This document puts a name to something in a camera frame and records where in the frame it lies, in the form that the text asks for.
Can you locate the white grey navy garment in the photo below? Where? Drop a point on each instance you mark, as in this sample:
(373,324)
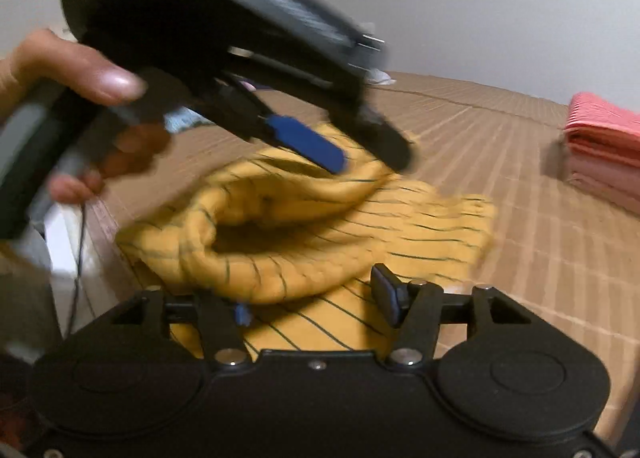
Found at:
(376,77)

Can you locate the pink folded garment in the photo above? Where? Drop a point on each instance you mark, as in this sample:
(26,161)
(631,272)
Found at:
(614,182)

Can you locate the red striped folded garment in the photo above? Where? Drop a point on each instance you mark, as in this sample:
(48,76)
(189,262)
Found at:
(598,128)

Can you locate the light blue knit garment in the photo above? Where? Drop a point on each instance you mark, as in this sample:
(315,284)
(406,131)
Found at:
(184,119)

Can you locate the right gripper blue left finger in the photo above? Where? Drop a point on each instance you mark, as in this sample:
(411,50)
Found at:
(242,315)

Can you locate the bamboo bed mat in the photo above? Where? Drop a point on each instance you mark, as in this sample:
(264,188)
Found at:
(569,257)

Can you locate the yellow striped shirt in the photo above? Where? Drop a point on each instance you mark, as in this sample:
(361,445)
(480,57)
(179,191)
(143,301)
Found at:
(293,246)

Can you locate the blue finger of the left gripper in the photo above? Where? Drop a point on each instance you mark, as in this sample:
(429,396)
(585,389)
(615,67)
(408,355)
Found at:
(289,133)

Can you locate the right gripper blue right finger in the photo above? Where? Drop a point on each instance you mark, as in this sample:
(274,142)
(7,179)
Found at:
(390,294)

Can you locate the person's left hand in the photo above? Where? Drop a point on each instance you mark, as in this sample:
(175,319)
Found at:
(43,55)

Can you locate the white bed frame edge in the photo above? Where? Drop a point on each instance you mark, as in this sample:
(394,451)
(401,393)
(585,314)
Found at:
(89,275)

